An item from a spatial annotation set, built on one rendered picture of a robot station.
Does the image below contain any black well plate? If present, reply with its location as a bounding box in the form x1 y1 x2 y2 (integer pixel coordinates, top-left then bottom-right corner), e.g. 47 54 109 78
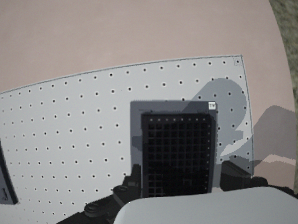
142 114 212 198

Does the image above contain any grey perforated base plate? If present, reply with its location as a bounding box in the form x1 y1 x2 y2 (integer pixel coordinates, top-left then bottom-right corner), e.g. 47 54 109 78
0 54 254 224

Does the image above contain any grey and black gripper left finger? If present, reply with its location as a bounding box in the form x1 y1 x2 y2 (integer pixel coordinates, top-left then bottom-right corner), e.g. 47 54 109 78
56 164 142 224

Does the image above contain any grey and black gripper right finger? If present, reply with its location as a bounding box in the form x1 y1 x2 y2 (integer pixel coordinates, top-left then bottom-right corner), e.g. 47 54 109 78
220 160 298 199

